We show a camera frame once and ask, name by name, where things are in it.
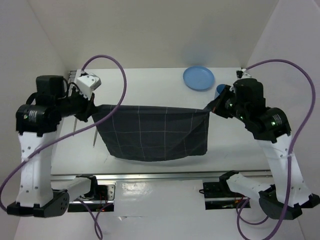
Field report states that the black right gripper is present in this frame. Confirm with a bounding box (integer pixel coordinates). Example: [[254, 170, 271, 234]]
[[207, 83, 247, 120]]

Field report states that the dark checked cloth placemat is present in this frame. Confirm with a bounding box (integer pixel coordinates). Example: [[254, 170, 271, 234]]
[[97, 102, 213, 162]]

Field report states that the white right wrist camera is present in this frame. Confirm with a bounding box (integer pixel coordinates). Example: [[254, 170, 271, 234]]
[[236, 68, 252, 80]]

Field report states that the aluminium table frame rail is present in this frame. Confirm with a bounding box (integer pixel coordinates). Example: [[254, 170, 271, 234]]
[[51, 170, 272, 182]]

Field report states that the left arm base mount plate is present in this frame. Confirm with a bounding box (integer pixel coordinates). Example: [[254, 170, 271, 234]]
[[67, 178, 116, 213]]

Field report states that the blue plate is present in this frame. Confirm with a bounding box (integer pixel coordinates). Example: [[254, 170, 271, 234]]
[[182, 66, 215, 92]]

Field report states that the blue cup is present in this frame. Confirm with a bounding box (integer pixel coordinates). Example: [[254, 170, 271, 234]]
[[214, 84, 226, 99]]

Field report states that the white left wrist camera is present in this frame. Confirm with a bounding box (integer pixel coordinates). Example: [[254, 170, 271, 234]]
[[75, 73, 102, 100]]

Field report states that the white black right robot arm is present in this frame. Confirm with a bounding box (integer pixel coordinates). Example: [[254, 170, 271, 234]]
[[207, 78, 320, 220]]

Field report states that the silver fork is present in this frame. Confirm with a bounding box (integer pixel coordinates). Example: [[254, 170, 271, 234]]
[[72, 118, 77, 133]]

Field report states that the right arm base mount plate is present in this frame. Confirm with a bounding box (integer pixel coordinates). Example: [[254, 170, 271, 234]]
[[198, 182, 247, 210]]

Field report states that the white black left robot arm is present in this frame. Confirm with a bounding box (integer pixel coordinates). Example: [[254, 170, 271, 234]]
[[6, 73, 101, 218]]

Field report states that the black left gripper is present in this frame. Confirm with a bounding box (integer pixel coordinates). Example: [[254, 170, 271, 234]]
[[56, 84, 98, 121]]

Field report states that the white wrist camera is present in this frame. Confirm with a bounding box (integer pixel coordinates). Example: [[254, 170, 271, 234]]
[[75, 73, 102, 100], [236, 68, 252, 80]]

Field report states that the silver spoon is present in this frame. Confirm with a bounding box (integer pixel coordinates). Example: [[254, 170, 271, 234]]
[[93, 128, 98, 147]]

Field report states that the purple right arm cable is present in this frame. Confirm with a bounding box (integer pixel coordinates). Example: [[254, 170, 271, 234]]
[[235, 58, 315, 240]]

